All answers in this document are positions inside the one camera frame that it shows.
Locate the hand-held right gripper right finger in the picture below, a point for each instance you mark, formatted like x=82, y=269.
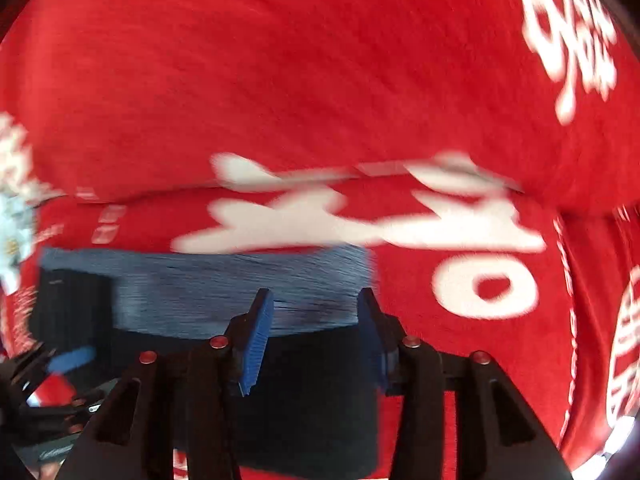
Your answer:
x=372, y=342

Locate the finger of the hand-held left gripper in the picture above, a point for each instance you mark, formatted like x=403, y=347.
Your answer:
x=72, y=359

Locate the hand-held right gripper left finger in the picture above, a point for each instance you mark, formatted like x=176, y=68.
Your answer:
x=257, y=342

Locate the black pants with floral stripes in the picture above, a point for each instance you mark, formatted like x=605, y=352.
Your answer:
x=200, y=285

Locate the white floral cloth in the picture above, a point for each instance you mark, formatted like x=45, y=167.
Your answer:
x=12, y=240

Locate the red printed blanket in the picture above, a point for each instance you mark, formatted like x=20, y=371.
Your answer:
x=300, y=85

